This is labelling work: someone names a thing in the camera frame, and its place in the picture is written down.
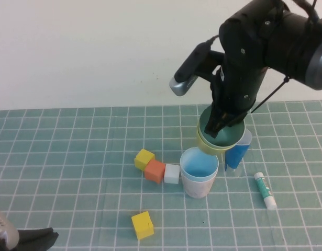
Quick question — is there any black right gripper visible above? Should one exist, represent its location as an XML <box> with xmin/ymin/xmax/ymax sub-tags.
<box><xmin>204</xmin><ymin>50</ymin><xmax>268</xmax><ymax>140</ymax></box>

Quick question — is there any green plastic cup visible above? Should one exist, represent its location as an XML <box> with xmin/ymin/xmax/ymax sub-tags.
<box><xmin>198</xmin><ymin>104</ymin><xmax>247</xmax><ymax>149</ymax></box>

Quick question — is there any yellow plastic cup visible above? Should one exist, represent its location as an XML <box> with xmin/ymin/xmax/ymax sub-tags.
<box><xmin>195</xmin><ymin>122</ymin><xmax>242</xmax><ymax>157</ymax></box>

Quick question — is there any light blue plastic cup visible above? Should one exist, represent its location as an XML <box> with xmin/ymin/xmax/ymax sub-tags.
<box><xmin>180</xmin><ymin>146</ymin><xmax>219</xmax><ymax>182</ymax></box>

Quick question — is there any blue paper cone cup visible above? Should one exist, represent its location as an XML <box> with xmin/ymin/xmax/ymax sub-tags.
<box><xmin>224</xmin><ymin>129</ymin><xmax>252</xmax><ymax>172</ymax></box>

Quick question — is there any pink plastic cup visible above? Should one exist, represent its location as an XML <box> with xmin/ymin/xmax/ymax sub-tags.
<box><xmin>181</xmin><ymin>170</ymin><xmax>218</xmax><ymax>200</ymax></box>

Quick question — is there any white foam cube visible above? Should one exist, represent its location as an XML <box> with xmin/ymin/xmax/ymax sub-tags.
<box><xmin>164</xmin><ymin>163</ymin><xmax>181</xmax><ymax>185</ymax></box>

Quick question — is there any green white glue stick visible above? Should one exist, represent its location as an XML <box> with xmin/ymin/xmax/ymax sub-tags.
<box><xmin>253</xmin><ymin>172</ymin><xmax>277</xmax><ymax>211</ymax></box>

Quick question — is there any orange foam cube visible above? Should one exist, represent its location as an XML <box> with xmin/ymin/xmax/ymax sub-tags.
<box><xmin>144</xmin><ymin>159</ymin><xmax>166</xmax><ymax>185</ymax></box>

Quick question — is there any green white grid tablecloth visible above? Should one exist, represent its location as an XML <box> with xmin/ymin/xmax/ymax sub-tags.
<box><xmin>0</xmin><ymin>101</ymin><xmax>322</xmax><ymax>251</ymax></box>

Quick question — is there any yellow foam cube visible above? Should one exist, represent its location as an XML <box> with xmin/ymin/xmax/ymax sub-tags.
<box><xmin>134</xmin><ymin>149</ymin><xmax>156</xmax><ymax>172</ymax></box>
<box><xmin>131</xmin><ymin>211</ymin><xmax>154</xmax><ymax>241</ymax></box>

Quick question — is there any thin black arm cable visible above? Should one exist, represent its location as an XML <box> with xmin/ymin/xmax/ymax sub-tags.
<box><xmin>250</xmin><ymin>0</ymin><xmax>321</xmax><ymax>114</ymax></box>

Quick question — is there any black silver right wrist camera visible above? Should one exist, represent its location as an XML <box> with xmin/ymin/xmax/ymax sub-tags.
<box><xmin>169</xmin><ymin>41</ymin><xmax>213</xmax><ymax>97</ymax></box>

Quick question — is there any black camera cable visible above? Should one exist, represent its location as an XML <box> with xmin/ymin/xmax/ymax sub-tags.
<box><xmin>204</xmin><ymin>35</ymin><xmax>221</xmax><ymax>48</ymax></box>

